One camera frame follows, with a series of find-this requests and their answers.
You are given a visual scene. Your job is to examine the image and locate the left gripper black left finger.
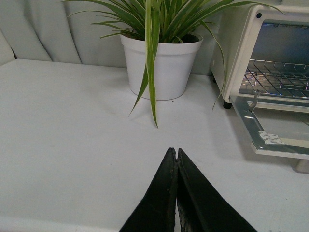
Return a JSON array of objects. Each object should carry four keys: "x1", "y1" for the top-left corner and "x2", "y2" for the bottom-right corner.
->
[{"x1": 120, "y1": 148, "x2": 178, "y2": 232}]

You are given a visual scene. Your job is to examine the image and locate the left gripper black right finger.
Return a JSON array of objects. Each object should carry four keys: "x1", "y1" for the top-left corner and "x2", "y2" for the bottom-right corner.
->
[{"x1": 177, "y1": 149, "x2": 256, "y2": 232}]

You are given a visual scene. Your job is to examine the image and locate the beige oven door handle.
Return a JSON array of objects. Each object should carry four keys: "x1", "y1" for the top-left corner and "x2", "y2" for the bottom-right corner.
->
[{"x1": 294, "y1": 159, "x2": 309, "y2": 174}]

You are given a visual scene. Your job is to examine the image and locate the glass oven door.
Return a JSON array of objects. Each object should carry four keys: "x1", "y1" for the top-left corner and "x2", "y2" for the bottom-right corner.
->
[{"x1": 230, "y1": 95, "x2": 309, "y2": 160}]

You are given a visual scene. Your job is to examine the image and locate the cream toaster oven body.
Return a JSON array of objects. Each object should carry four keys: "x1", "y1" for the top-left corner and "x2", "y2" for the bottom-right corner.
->
[{"x1": 211, "y1": 5, "x2": 309, "y2": 104}]

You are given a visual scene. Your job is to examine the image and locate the white plastic plant pot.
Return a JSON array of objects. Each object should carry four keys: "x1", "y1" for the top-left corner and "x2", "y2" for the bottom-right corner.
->
[{"x1": 120, "y1": 34, "x2": 203, "y2": 101}]

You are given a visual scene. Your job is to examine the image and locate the white curtain backdrop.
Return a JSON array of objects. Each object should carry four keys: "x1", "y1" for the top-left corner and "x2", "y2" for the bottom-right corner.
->
[{"x1": 0, "y1": 0, "x2": 309, "y2": 75}]

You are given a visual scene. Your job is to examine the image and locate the wire oven rack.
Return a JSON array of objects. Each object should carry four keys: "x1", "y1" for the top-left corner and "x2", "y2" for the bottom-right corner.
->
[{"x1": 239, "y1": 59, "x2": 309, "y2": 100}]

